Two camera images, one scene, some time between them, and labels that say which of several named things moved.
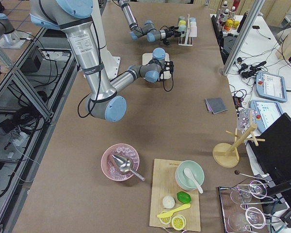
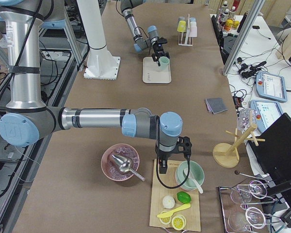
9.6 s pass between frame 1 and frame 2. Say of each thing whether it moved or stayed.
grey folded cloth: stayed
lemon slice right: stayed
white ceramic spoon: stayed
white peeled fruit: stayed
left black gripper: moved
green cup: moved
